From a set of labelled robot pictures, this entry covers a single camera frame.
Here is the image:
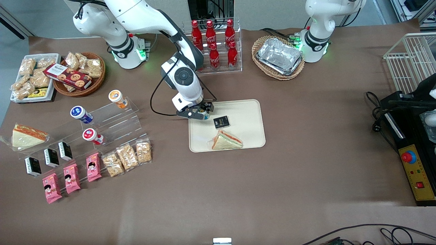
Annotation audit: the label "white plastic bin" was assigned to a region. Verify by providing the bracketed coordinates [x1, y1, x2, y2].
[10, 53, 62, 102]

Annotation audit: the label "aluminium foil tray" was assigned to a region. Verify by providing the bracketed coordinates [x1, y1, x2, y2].
[256, 37, 303, 76]

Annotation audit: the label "pink snack pack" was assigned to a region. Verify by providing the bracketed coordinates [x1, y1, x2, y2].
[42, 173, 63, 204]
[86, 152, 102, 182]
[63, 163, 81, 194]

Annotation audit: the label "white wire basket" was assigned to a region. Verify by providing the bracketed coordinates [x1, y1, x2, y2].
[383, 32, 436, 94]

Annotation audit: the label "small electronics board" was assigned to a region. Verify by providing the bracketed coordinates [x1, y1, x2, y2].
[318, 236, 361, 245]

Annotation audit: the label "black equipment stand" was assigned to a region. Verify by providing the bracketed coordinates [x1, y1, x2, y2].
[187, 0, 235, 21]

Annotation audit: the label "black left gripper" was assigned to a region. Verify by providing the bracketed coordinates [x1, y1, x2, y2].
[388, 73, 436, 110]

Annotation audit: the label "brown round wicker basket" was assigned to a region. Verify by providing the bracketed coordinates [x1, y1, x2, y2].
[53, 52, 106, 97]

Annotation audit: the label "red cookie box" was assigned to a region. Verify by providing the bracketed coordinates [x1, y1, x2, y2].
[43, 63, 92, 91]

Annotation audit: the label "clear acrylic bottle rack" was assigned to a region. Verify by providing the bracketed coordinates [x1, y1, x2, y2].
[182, 18, 243, 76]

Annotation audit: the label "clear cracker packet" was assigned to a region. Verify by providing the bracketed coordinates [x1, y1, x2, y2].
[136, 138, 152, 164]
[116, 143, 139, 170]
[102, 152, 125, 177]

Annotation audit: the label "red cap gum bottle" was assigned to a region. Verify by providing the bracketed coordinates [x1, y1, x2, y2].
[82, 128, 105, 145]

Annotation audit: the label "beige plastic tray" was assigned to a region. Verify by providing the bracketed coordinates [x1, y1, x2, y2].
[188, 99, 266, 153]

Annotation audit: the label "orange cap gum bottle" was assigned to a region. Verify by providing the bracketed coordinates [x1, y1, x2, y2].
[108, 89, 129, 109]

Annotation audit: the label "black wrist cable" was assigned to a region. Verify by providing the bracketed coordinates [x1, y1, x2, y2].
[150, 56, 218, 117]

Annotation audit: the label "black cable with plug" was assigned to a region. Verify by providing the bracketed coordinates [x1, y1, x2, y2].
[365, 91, 399, 153]

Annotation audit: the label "light oval wicker basket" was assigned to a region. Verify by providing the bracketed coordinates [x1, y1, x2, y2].
[252, 35, 305, 81]

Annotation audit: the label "clear acrylic stepped stand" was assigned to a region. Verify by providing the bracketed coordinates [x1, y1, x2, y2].
[19, 98, 151, 162]

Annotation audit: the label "small black carton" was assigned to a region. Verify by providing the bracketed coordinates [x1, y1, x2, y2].
[25, 157, 42, 177]
[58, 141, 73, 161]
[44, 148, 60, 168]

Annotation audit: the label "looped black cable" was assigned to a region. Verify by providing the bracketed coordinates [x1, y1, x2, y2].
[380, 227, 414, 245]

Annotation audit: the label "long black cable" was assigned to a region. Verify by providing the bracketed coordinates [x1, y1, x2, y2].
[301, 224, 436, 245]

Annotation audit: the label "black and yellow control box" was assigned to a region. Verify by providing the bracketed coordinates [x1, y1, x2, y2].
[380, 91, 436, 207]

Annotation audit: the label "black arm base cable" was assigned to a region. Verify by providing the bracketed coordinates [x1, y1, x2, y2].
[261, 28, 300, 43]

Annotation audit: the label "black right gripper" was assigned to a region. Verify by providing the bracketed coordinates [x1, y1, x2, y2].
[176, 102, 215, 120]

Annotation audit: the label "blue cap gum bottle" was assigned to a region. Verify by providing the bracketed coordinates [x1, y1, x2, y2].
[70, 106, 93, 124]

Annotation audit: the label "wrapped triangle sandwich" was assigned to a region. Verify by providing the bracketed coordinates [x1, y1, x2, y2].
[0, 124, 50, 152]
[208, 129, 243, 150]

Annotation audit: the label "metal frame rack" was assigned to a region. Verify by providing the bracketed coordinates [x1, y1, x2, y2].
[390, 0, 436, 24]

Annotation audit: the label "small black snack packet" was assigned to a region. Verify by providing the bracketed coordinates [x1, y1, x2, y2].
[213, 116, 231, 129]

